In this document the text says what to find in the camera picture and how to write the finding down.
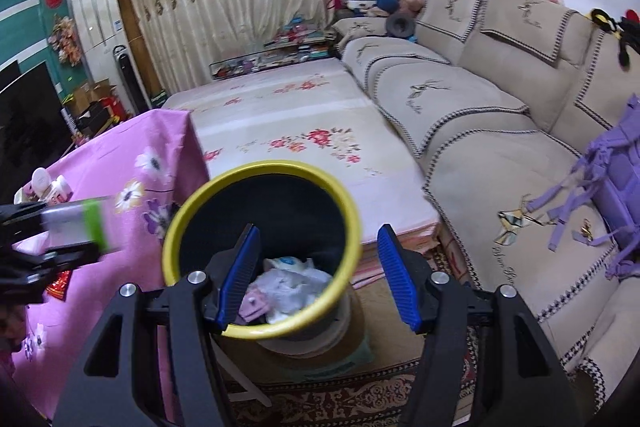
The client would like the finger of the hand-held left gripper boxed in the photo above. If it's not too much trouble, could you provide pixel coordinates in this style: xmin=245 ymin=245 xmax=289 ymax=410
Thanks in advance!
xmin=0 ymin=201 xmax=51 ymax=228
xmin=0 ymin=241 xmax=103 ymax=290

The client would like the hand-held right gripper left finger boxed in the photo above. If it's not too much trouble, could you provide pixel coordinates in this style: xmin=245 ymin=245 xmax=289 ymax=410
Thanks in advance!
xmin=52 ymin=223 xmax=262 ymax=427

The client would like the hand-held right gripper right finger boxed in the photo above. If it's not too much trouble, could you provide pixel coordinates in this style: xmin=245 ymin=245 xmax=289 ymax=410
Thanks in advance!
xmin=376 ymin=223 xmax=583 ymax=427

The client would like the white bottle with pink label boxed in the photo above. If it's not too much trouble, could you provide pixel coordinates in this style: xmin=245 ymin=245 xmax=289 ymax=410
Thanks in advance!
xmin=44 ymin=175 xmax=73 ymax=206

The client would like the clear container with green lid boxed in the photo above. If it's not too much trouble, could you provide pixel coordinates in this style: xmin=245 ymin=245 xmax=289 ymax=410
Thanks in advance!
xmin=40 ymin=199 xmax=119 ymax=254

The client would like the white plastic bag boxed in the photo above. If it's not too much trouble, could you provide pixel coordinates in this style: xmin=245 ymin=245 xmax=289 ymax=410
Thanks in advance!
xmin=255 ymin=257 xmax=333 ymax=325

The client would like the black bin with yellow rim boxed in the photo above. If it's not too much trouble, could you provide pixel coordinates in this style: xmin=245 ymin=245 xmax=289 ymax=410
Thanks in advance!
xmin=162 ymin=160 xmax=363 ymax=340

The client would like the red flat box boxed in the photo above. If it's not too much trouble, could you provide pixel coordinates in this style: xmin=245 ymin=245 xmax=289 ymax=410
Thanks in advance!
xmin=47 ymin=270 xmax=74 ymax=303

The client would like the white round bucket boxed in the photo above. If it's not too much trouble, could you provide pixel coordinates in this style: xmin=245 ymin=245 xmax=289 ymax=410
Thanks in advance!
xmin=256 ymin=302 xmax=351 ymax=358

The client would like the large black television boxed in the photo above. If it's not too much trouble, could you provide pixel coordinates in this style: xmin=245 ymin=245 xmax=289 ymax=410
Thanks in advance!
xmin=0 ymin=61 xmax=71 ymax=202

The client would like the green plastic stool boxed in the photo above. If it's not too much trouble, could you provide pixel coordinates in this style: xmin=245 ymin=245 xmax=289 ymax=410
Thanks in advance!
xmin=297 ymin=332 xmax=376 ymax=380

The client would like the pink floral tablecloth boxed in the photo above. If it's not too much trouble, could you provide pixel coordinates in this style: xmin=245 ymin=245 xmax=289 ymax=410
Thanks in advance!
xmin=10 ymin=107 xmax=211 ymax=427

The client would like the open cardboard box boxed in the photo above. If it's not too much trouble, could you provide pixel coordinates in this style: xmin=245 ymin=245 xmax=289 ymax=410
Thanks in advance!
xmin=65 ymin=79 xmax=111 ymax=118

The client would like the beige sofa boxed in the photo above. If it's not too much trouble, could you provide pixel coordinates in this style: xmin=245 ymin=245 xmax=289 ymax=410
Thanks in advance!
xmin=332 ymin=0 xmax=640 ymax=418

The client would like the black tower fan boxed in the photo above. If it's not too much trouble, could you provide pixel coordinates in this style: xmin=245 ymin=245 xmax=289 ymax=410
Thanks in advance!
xmin=112 ymin=45 xmax=138 ymax=115

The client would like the white floral bed sheet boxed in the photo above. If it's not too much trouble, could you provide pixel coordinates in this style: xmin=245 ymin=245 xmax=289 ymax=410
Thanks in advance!
xmin=160 ymin=57 xmax=441 ymax=278

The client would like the tall brown board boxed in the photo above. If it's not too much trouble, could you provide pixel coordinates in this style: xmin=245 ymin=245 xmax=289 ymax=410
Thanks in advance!
xmin=116 ymin=0 xmax=163 ymax=98

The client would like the low glass table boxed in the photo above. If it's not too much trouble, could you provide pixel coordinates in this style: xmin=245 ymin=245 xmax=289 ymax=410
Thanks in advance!
xmin=209 ymin=52 xmax=341 ymax=80

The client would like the white standing air conditioner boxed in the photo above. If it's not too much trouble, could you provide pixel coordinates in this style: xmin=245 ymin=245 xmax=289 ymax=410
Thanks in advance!
xmin=71 ymin=0 xmax=128 ymax=58

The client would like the pile of books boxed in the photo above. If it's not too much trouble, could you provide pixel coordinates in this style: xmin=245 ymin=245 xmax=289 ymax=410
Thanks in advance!
xmin=260 ymin=24 xmax=341 ymax=68

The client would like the purple backpack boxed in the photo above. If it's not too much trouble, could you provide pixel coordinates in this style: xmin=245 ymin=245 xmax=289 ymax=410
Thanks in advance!
xmin=530 ymin=94 xmax=640 ymax=283

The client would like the grey round cushion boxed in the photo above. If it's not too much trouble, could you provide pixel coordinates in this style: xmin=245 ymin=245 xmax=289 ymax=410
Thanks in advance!
xmin=385 ymin=13 xmax=417 ymax=38

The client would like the black yellow plush toy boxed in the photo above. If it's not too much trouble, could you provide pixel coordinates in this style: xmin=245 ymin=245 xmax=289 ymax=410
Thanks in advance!
xmin=590 ymin=7 xmax=640 ymax=68

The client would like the flower wall hanging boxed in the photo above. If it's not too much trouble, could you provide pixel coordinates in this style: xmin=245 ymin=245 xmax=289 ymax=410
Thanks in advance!
xmin=50 ymin=16 xmax=81 ymax=66

